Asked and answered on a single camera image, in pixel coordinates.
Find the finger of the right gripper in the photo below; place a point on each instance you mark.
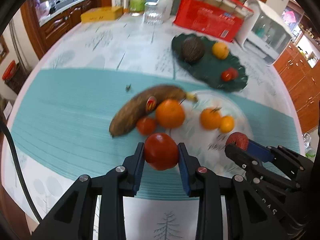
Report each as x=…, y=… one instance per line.
x=270, y=153
x=258, y=175

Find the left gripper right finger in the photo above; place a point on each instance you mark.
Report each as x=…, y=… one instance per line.
x=229, y=208

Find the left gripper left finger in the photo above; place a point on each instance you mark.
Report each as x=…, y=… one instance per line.
x=72, y=217

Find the smooth yellow-orange citrus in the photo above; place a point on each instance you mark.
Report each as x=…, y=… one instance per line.
x=227, y=124

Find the mandarin with stem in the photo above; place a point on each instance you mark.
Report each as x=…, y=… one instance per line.
x=210, y=118

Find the red cherry tomato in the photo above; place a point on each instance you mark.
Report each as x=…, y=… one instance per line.
x=161, y=151

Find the large orange mandarin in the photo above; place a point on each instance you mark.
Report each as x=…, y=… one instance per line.
x=170, y=114

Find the overripe brown banana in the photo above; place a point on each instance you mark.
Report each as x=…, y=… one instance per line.
x=143, y=104

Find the orange wooden cabinet right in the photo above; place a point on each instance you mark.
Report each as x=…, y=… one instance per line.
x=302, y=83

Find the cherry tomato on plate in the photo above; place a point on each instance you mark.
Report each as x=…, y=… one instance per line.
x=226, y=76

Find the dark green wavy plate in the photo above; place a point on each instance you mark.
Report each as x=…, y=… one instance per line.
x=208, y=69

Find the white plastic appliance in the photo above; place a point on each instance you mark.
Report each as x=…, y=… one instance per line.
x=264, y=32

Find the patterned tablecloth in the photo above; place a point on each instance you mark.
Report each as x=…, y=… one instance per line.
x=61, y=125

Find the yellow lemon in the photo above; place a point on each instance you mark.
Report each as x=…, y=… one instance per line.
x=220, y=50

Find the small dried stem piece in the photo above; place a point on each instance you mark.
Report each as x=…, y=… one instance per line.
x=128, y=87

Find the dark brown avocado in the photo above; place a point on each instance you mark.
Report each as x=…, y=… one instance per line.
x=192, y=49

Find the red basket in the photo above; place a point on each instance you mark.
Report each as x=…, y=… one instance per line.
x=10, y=71

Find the clear drinking glass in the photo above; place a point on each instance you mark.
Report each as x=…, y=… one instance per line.
x=153, y=13

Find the yellow flat box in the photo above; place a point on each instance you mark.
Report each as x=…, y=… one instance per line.
x=102, y=14

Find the white plastic bottle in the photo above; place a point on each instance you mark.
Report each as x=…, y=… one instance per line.
x=165, y=6

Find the small glass jar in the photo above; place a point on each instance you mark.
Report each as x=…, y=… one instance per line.
x=126, y=6

